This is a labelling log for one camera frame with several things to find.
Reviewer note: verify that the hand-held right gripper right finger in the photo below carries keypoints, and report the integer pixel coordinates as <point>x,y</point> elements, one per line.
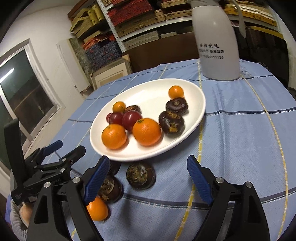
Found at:
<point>200,180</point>

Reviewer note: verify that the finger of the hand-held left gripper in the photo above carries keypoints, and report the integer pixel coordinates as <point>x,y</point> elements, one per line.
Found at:
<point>74,154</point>
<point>54,145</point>

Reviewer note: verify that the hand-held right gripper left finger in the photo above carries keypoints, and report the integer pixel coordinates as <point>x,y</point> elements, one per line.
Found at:
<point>97,180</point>

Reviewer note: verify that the dark brown water chestnut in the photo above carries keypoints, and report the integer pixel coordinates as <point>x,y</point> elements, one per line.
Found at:
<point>133,108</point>
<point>115,167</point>
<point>141,176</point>
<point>176,131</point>
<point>177,106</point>
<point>111,188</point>
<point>165,119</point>

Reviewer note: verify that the yellow-orange kumquat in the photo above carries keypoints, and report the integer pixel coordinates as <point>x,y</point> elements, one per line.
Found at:
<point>119,107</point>
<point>98,209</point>

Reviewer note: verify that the orange mandarin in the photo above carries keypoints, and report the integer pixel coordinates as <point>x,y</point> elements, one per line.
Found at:
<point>114,136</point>
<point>146,132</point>

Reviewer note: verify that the dark red plum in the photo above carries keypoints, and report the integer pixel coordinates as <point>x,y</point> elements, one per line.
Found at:
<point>108,117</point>
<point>131,120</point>

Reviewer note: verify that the red cherry tomato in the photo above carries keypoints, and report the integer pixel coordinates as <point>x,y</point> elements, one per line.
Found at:
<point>116,118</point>

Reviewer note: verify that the small orange kumquat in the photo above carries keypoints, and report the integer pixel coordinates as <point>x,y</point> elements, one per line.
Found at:
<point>176,92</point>

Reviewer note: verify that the white oval plate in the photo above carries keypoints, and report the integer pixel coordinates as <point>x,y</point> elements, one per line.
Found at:
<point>150,102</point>

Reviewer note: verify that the person's left forearm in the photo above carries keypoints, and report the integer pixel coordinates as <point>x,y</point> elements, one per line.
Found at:
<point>13,222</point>

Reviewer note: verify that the person's left hand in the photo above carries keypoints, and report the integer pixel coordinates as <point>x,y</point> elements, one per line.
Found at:
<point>26,213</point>

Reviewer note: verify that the blue checked tablecloth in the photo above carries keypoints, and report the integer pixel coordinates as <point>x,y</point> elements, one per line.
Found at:
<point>231,139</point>

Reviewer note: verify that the white-framed window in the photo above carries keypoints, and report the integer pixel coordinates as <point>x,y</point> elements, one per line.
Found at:
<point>25,92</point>

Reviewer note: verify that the white board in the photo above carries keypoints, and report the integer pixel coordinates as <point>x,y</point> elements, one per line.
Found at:
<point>67,64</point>

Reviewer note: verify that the cardboard framed box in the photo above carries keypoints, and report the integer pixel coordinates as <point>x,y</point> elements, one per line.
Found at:
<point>111,75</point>

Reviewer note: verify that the grey marbled board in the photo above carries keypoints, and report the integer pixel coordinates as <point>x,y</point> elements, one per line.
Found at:
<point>78,58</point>

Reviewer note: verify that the stack of blue patterned boxes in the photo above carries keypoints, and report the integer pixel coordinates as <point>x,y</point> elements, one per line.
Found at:
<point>104,53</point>

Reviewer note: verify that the red patterned box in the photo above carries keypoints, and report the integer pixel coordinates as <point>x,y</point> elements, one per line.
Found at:
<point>92,41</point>

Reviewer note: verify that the grey woven shelf boxes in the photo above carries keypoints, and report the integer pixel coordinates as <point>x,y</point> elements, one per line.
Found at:
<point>141,41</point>

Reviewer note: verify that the dark brown board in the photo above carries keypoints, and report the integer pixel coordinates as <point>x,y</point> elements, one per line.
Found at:
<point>161,51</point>

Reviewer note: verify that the white metal shelf rack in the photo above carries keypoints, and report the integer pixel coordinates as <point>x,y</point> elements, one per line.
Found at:
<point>111,20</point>

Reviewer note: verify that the dark brown cabinet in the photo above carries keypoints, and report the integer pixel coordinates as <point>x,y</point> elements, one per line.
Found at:
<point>261,55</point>

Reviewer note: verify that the brown woven shelf boxes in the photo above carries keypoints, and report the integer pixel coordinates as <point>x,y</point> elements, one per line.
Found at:
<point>138,30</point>

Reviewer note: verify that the white thermos jug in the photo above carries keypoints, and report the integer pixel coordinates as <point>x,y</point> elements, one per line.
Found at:
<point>215,34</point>

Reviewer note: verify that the red patterned shelf boxes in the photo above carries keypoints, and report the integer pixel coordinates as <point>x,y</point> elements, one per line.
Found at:
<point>129,11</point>

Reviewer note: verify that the yellow-brown flat boxes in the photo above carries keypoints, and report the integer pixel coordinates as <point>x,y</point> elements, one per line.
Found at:
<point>252,11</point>

